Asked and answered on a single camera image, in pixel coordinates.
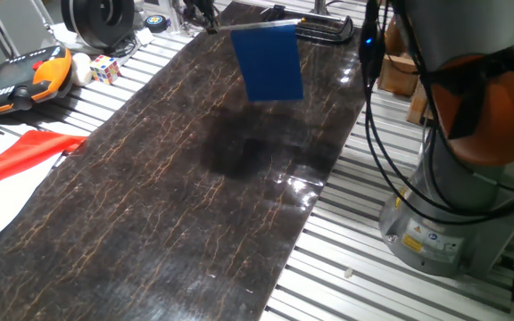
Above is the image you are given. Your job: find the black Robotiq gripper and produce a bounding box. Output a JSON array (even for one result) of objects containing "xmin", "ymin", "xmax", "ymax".
[{"xmin": 181, "ymin": 0, "xmax": 220, "ymax": 36}]

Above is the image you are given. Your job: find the black filament spool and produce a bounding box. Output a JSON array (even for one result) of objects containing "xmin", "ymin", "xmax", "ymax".
[{"xmin": 60, "ymin": 0, "xmax": 136, "ymax": 50}]

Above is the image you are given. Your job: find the white egg-shaped ball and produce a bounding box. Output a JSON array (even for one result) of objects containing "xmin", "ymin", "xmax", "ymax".
[{"xmin": 70, "ymin": 52, "xmax": 94, "ymax": 87}]

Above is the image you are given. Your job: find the orange black teach pendant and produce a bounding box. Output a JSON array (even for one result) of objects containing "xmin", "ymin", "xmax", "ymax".
[{"xmin": 0, "ymin": 44, "xmax": 74, "ymax": 118}]

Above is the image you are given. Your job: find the brown cardboard box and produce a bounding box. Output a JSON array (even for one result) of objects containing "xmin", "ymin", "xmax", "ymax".
[
  {"xmin": 384, "ymin": 17, "xmax": 408, "ymax": 57},
  {"xmin": 377, "ymin": 53, "xmax": 421, "ymax": 97},
  {"xmin": 406, "ymin": 82, "xmax": 430, "ymax": 126}
]

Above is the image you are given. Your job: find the black cable with lit plug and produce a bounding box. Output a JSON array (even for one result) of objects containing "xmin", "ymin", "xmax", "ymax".
[{"xmin": 358, "ymin": 0, "xmax": 514, "ymax": 226}]

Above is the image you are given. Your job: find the red flag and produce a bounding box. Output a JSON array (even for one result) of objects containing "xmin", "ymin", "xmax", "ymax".
[{"xmin": 0, "ymin": 129, "xmax": 87, "ymax": 192}]

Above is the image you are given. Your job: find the black C-clamp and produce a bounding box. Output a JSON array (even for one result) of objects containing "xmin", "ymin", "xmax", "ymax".
[{"xmin": 263, "ymin": 4, "xmax": 355, "ymax": 45}]

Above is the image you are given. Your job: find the Rubik's cube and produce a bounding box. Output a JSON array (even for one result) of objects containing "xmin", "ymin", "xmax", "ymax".
[{"xmin": 89, "ymin": 53, "xmax": 122, "ymax": 86}]

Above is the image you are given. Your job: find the dark brown marble mat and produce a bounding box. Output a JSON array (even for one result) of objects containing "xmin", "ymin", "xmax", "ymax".
[{"xmin": 0, "ymin": 2, "xmax": 369, "ymax": 321}]

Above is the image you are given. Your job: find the aluminium post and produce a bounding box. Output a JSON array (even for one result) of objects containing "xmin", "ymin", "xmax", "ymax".
[
  {"xmin": 167, "ymin": 0, "xmax": 183, "ymax": 33},
  {"xmin": 310, "ymin": 0, "xmax": 333, "ymax": 15}
]

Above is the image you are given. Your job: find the blue flag with white pole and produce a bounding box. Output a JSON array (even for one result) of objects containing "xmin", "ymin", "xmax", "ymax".
[{"xmin": 206, "ymin": 17, "xmax": 305, "ymax": 103}]

